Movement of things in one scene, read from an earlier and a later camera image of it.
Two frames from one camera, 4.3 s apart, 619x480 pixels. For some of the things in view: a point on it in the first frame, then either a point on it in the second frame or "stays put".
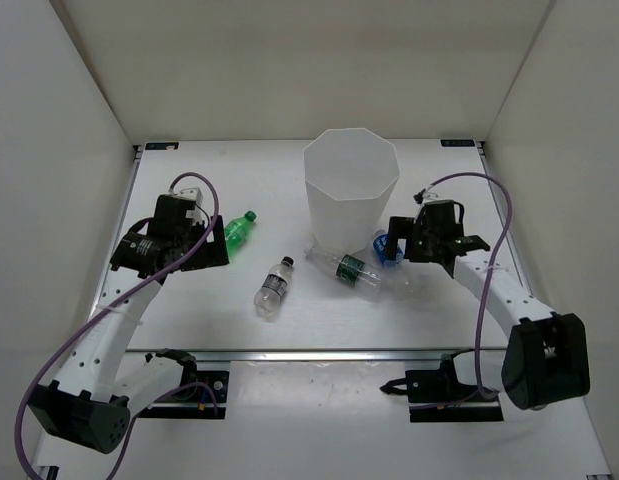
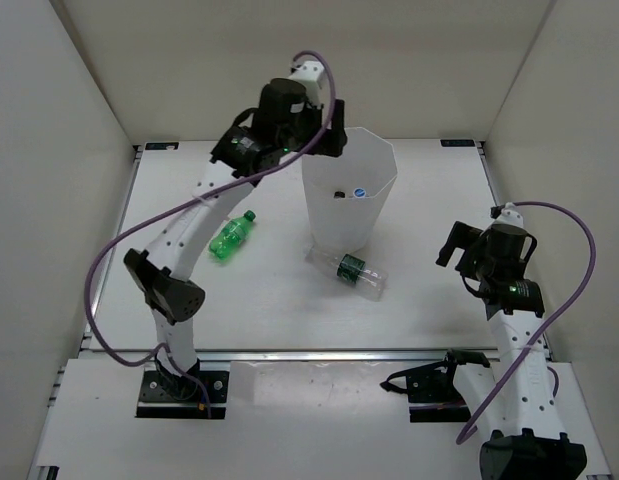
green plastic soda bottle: [236, 230] stays put
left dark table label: [161, 145] stays put
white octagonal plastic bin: [350, 175] stays put
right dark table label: [457, 143] stays put
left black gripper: [214, 253] to [332, 146]
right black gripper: [403, 228] to [463, 237]
